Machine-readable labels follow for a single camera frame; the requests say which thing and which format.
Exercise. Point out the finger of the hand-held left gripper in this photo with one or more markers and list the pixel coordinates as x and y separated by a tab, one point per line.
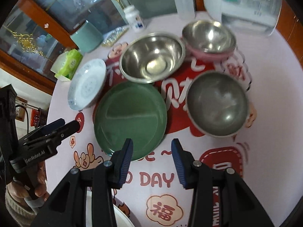
68	130
53	126

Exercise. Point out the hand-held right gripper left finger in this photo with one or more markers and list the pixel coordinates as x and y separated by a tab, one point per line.
125	163

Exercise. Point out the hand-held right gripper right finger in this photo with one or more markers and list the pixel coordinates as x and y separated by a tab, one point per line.
177	163

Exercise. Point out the green plate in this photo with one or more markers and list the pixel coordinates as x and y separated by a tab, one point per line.
130	120

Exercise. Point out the white blue patterned plate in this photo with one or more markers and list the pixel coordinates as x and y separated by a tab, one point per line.
86	85

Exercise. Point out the stainless steel bowl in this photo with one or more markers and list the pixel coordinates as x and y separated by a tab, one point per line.
217	104
151	59
209	36

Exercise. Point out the person's left forearm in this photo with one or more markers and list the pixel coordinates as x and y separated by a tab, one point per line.
19	208

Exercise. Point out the person's left hand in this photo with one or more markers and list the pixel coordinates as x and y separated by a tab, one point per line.
40	177

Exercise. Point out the red box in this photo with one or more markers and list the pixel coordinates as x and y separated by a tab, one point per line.
36	118

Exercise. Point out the printed pink tablecloth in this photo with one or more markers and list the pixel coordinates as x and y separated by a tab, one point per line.
213	194

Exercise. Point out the plain white plate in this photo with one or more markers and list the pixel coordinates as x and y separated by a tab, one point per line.
123	218

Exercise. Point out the green tissue packet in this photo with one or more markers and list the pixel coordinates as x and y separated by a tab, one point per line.
68	63

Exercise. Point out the gold hanging ornament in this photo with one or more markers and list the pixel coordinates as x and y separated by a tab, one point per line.
28	42

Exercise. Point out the teal ceramic cup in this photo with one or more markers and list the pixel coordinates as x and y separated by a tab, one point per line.
86	36

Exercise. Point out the wooden glass cabinet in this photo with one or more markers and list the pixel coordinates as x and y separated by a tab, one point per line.
42	23

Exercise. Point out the gold rimmed blister tray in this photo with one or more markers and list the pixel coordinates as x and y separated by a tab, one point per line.
113	36

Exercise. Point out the white pill bottle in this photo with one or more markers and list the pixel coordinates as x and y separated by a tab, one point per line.
135	19

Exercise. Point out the clear squeeze bottle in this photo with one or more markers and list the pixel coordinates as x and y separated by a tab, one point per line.
183	3

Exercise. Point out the clear plastic storage box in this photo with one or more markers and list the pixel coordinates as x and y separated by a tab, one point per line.
251	7

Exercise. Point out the brown wooden furniture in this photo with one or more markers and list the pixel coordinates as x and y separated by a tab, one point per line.
291	28

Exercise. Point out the wooden wall shelf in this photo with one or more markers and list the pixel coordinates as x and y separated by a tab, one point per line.
21	108

